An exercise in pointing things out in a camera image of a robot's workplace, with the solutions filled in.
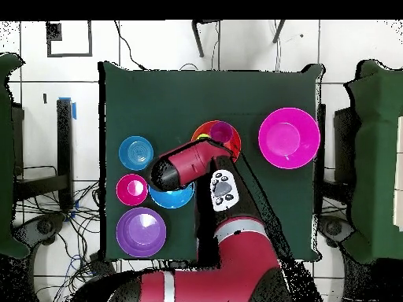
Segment purple cup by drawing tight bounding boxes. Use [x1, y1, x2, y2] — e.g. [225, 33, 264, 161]
[209, 121, 234, 143]

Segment orange bowl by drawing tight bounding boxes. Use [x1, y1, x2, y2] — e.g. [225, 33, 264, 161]
[190, 120, 242, 163]

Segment large blue bowl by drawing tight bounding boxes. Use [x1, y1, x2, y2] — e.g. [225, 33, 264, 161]
[148, 182, 195, 209]

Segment small blue bowl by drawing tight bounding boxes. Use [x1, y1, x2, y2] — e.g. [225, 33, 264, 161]
[118, 135, 154, 171]

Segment small magenta bowl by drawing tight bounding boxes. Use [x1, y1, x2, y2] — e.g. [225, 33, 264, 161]
[116, 173, 149, 207]

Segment dark green table cloth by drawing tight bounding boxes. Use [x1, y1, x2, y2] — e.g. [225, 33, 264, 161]
[98, 61, 325, 263]

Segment purple bowl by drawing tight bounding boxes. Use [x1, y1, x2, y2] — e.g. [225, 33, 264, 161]
[116, 206, 167, 259]

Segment large pink bowl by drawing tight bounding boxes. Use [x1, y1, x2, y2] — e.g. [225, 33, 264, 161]
[257, 107, 321, 170]

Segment black metal leg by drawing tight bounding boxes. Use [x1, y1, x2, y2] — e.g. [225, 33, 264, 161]
[191, 20, 223, 58]
[272, 20, 287, 44]

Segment black stand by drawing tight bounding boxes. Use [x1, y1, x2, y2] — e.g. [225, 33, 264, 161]
[13, 98, 76, 210]
[316, 103, 360, 205]

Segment black power adapter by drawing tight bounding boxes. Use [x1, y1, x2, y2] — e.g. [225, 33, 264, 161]
[89, 252, 116, 276]

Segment black office chair base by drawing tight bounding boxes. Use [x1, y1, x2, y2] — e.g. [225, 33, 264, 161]
[13, 213, 65, 249]
[317, 215, 357, 248]

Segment green covered side table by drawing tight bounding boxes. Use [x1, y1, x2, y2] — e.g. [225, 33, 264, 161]
[0, 52, 31, 259]
[344, 59, 403, 264]

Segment white boxes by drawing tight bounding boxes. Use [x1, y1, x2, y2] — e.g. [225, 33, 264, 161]
[392, 116, 403, 232]

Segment tangle of cables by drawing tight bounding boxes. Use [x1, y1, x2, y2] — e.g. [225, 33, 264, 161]
[15, 180, 165, 302]

